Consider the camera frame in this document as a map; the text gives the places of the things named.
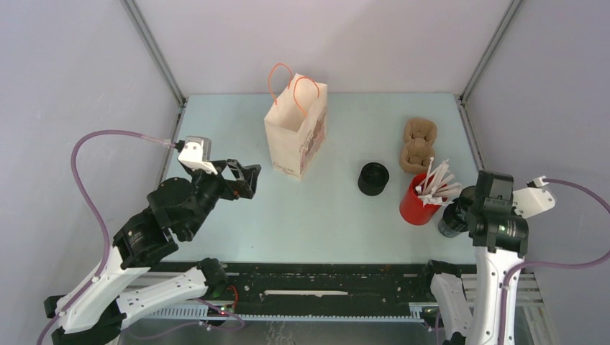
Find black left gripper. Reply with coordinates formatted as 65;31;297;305
186;157;263;237

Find dark takeout coffee cup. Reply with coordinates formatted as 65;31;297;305
437;185;475;238

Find black coffee cup lid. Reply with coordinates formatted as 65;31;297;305
358;162;390;196

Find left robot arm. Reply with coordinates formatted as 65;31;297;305
45;159;261;344

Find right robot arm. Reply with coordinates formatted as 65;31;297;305
418;170;529;344

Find red straw holder cup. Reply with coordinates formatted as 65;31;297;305
399;174;441;226

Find brown pulp cup carrier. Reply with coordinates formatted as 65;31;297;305
399;117;437;175

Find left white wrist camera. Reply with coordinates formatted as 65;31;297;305
178;136;218;175

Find paper bag orange handles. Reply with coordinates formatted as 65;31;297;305
264;63;328;180

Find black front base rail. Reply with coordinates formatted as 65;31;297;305
138;260;478;319

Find aluminium frame rail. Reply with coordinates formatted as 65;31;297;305
121;0;186;107

